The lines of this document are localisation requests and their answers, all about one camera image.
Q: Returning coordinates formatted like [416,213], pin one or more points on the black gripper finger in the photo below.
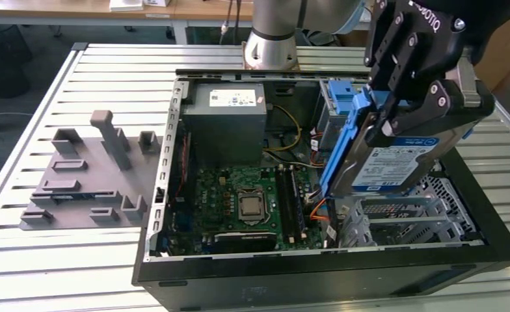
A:
[472,94]
[394,48]

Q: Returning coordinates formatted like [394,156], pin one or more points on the hard disk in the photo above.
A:
[394,162]

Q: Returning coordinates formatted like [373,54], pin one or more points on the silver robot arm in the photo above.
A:
[273,48]

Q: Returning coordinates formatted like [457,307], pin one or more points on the metal disk bay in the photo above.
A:
[362,227]

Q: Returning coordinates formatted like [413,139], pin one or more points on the blue drive latch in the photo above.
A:
[339,94]

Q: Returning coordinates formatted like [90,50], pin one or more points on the metal drive cage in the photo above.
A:
[329,130]

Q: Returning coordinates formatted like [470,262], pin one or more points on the grey power supply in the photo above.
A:
[220,136]

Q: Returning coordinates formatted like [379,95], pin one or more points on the black RAM stick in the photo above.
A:
[298,208]

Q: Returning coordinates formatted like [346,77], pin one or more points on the CPU socket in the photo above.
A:
[251,191]

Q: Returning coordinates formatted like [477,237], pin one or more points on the flat white box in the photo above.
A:
[158,2]

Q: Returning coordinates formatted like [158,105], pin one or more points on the silver CPU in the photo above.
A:
[251,207]

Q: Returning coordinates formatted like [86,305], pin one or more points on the green motherboard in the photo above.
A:
[215,195]

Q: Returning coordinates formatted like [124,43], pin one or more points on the black graphics card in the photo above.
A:
[245,242]

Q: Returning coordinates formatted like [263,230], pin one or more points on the black PC case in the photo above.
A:
[281,279]

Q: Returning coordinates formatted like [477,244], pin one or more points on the long wooden desk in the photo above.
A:
[64,14]

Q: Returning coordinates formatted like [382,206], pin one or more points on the grey parts rack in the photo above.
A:
[99,182]

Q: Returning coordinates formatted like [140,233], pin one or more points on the dark blue RAM stick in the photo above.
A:
[71,197]

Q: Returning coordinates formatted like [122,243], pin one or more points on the black waste bin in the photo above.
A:
[3,65]

